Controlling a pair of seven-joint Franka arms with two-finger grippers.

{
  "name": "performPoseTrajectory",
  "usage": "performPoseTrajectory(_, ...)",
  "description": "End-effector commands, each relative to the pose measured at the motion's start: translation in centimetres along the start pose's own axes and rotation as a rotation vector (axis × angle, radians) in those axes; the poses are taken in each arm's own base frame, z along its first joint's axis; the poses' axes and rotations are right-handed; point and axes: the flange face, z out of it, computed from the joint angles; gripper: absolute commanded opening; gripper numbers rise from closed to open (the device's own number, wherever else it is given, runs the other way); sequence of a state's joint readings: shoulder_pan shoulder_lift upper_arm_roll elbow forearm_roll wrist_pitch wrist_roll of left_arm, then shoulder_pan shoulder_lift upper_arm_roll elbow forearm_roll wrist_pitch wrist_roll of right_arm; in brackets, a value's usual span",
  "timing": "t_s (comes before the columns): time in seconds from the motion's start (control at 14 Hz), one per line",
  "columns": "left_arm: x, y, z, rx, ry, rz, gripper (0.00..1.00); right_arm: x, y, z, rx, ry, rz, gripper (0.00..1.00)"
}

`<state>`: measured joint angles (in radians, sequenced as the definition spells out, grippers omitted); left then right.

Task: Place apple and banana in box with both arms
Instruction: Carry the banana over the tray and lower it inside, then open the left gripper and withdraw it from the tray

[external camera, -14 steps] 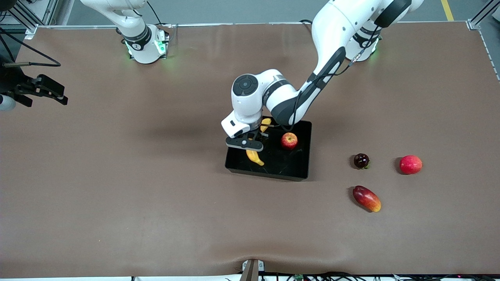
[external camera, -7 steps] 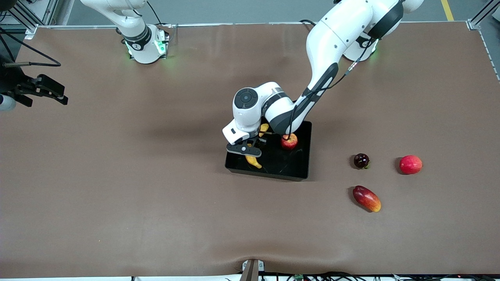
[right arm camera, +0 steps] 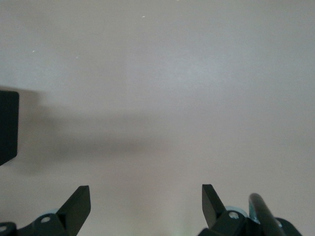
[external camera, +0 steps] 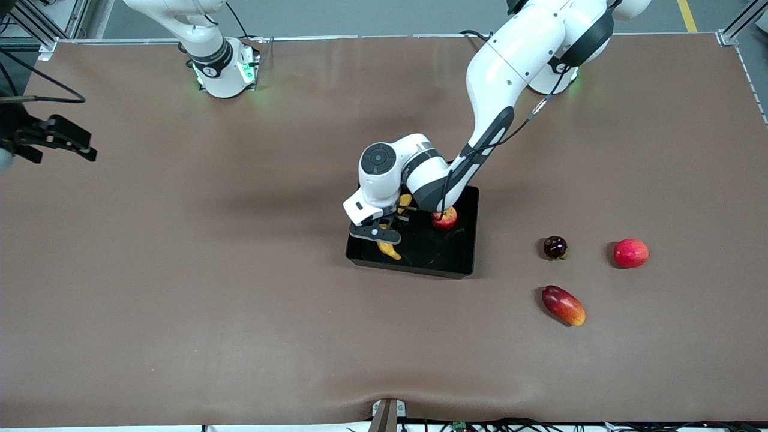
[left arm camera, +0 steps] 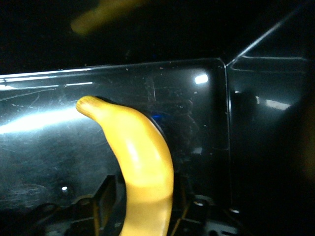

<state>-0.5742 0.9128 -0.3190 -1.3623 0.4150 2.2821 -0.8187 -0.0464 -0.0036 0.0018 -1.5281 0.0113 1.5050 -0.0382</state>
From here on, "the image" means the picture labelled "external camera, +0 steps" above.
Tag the aluminium frame profile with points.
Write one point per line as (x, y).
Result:
(45, 41)
(735, 30)

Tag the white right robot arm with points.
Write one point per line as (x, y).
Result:
(210, 57)

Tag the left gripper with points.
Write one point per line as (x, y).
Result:
(401, 216)

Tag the metal table edge rail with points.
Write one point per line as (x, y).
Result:
(360, 36)

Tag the dark purple mangosteen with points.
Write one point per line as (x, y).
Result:
(555, 247)

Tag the brown table mat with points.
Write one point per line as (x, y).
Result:
(384, 336)

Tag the metal table clamp bracket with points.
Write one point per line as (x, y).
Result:
(387, 415)

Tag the black plastic box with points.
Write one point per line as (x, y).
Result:
(432, 249)

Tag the yellow banana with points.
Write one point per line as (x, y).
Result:
(389, 251)

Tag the red yellow apple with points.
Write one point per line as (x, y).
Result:
(445, 221)

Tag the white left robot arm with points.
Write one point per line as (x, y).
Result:
(516, 60)

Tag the red orange mango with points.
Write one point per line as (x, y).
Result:
(563, 305)

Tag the round red peach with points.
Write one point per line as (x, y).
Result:
(631, 253)

